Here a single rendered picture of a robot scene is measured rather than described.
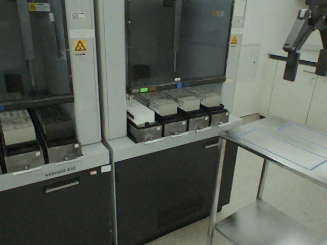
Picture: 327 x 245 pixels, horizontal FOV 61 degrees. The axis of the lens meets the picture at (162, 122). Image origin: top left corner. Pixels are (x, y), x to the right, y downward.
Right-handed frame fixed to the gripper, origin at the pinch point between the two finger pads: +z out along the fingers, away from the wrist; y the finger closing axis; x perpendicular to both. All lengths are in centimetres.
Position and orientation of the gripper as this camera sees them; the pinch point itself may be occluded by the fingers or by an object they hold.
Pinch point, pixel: (305, 73)
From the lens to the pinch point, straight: 82.7
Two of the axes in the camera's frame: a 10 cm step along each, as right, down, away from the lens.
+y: 8.6, -1.7, 4.9
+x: -5.1, -3.4, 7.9
